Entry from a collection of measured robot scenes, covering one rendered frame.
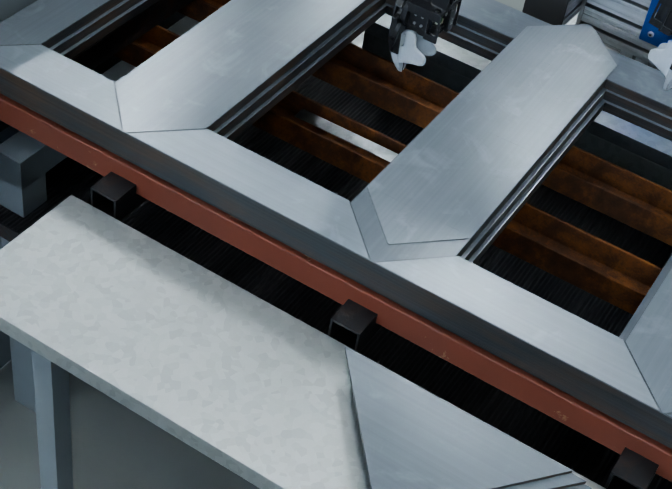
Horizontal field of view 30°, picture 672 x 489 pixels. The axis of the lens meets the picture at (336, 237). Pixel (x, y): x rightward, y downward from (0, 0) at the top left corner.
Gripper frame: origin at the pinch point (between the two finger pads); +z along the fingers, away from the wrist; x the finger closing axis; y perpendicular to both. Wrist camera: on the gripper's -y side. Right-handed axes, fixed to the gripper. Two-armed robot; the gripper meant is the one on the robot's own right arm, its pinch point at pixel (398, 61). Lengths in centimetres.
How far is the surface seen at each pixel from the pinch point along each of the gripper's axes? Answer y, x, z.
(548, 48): 15.2, 29.4, 5.7
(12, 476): -43, -51, 93
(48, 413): -25, -58, 52
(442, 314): 30.1, -37.0, 8.7
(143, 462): -24, -33, 93
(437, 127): 10.6, -3.8, 5.8
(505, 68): 11.9, 18.6, 5.8
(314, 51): -17.1, 2.9, 7.6
